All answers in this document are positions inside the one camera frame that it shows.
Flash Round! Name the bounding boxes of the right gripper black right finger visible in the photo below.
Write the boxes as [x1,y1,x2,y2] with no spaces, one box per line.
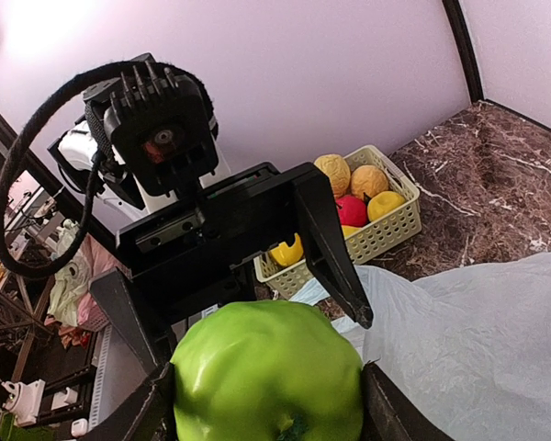
[360,362,453,441]

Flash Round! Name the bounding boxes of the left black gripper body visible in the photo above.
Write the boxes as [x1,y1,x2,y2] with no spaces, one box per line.
[117,163,321,322]

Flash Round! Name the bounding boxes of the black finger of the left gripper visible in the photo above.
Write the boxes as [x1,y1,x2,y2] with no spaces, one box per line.
[90,268,176,372]
[293,174,373,329]

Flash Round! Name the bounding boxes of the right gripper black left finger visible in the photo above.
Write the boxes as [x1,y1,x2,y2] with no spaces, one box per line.
[85,363,174,440]

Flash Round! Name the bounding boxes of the yellow bumpy fruit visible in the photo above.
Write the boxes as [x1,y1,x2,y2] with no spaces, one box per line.
[314,154,351,198]

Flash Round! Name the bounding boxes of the green fruit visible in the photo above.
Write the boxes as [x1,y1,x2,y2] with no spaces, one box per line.
[171,300,364,440]

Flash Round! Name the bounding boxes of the light blue plastic bag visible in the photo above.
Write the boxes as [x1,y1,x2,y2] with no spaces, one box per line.
[288,247,551,441]

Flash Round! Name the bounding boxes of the orange fruit in basket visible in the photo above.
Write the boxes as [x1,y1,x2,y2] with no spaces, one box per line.
[350,164,389,202]

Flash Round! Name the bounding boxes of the upper yellow banana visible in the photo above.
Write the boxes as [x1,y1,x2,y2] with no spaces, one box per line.
[342,225,360,239]

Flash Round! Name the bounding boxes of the green perforated plastic basket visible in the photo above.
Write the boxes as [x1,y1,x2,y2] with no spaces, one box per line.
[253,145,422,299]

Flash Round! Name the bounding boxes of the yellow lemon in basket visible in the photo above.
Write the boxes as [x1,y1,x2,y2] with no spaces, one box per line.
[268,233,304,267]

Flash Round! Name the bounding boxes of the red apple right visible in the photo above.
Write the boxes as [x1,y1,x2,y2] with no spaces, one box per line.
[335,195,368,228]

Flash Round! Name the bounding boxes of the yellow pear in basket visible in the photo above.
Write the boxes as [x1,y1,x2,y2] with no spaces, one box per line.
[367,190,406,222]

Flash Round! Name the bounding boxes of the cluttered background workshop items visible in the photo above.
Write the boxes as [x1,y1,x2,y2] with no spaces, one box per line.
[0,188,96,428]

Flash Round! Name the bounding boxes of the white slotted cable duct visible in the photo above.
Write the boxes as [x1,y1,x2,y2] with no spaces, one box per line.
[88,324,113,431]

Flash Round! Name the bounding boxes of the right black frame post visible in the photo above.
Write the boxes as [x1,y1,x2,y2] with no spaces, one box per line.
[442,0,484,103]

